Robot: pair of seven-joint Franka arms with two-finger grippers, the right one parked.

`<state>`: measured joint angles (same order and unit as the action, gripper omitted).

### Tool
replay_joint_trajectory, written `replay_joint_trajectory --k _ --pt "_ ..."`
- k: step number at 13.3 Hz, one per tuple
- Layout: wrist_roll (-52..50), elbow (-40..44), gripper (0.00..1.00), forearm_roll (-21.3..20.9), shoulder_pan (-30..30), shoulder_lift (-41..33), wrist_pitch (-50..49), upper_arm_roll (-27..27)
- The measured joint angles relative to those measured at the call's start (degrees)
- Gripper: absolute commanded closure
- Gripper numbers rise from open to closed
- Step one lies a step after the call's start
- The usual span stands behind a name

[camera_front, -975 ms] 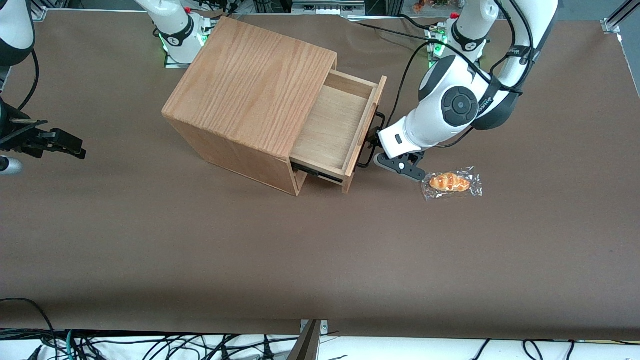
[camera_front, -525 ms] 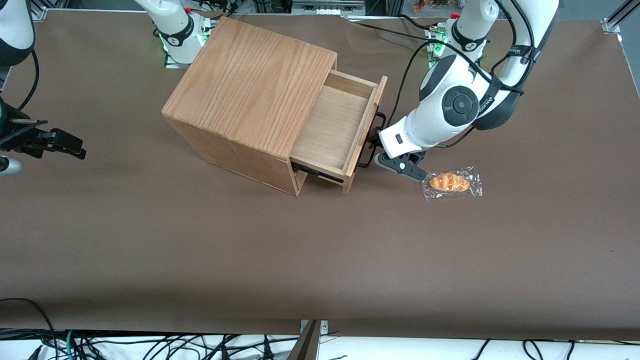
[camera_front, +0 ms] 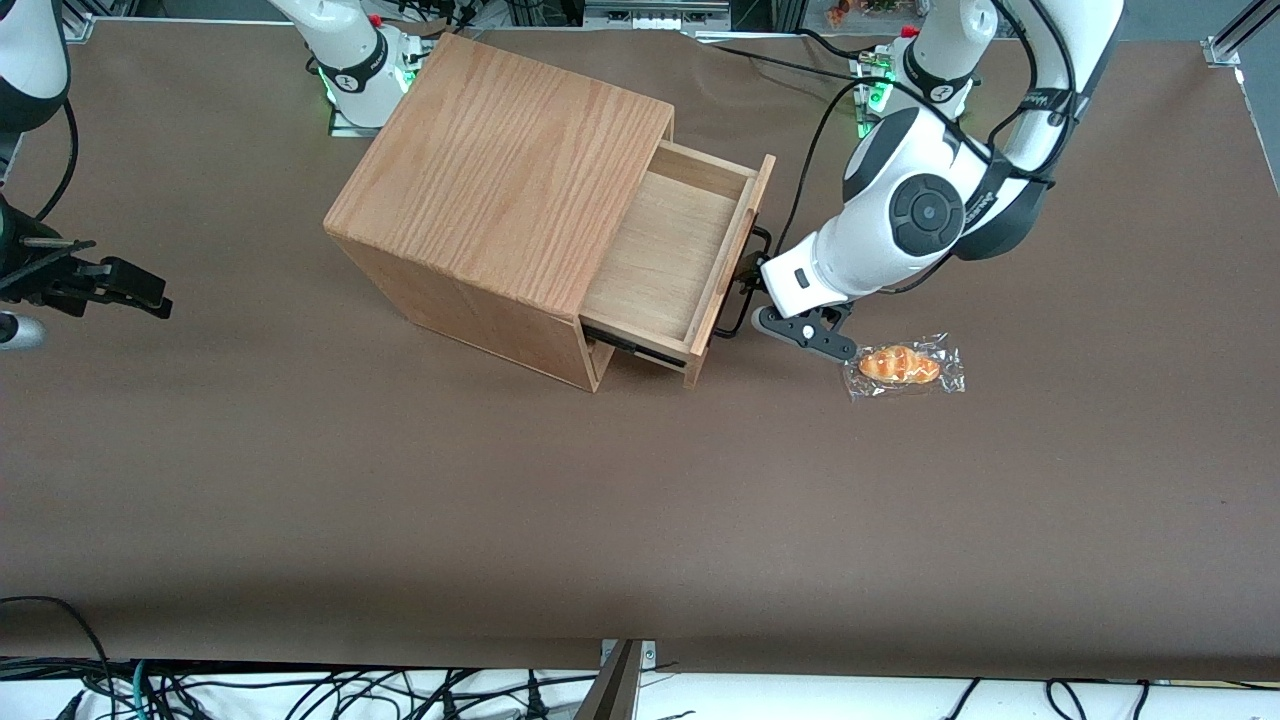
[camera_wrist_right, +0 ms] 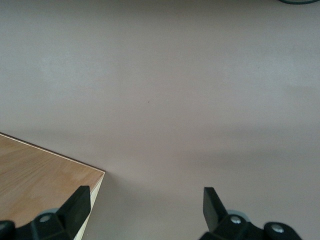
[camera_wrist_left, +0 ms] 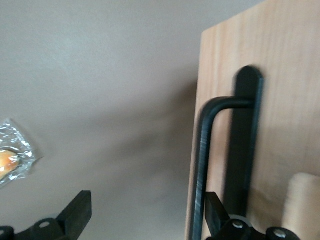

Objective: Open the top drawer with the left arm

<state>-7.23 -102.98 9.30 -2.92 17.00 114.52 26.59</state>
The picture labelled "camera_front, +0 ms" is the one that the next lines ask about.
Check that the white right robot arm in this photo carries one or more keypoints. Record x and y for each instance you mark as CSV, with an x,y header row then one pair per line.
x,y
345,40

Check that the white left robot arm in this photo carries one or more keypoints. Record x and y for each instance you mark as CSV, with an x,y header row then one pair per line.
x,y
870,250

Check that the silver cylinder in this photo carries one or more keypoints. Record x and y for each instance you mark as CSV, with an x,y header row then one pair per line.
x,y
20,332

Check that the bread roll in clear wrapper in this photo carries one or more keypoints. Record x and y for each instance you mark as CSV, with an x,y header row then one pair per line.
x,y
898,365

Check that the orange background items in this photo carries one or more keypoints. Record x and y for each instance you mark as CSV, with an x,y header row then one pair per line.
x,y
838,14

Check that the dark metal post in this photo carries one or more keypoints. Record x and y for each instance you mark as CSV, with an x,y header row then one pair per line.
x,y
610,695

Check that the aluminium frame corner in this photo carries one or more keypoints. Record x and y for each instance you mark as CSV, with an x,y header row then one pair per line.
x,y
1225,45
78,20

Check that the grey background equipment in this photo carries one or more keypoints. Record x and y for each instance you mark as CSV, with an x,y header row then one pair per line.
x,y
655,12

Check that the metal table bracket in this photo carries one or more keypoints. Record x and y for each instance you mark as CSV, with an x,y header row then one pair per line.
x,y
648,652

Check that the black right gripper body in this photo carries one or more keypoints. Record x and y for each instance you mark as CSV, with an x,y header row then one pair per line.
x,y
40,281

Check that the wooden drawer cabinet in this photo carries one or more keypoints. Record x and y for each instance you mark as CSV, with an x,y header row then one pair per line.
x,y
500,170

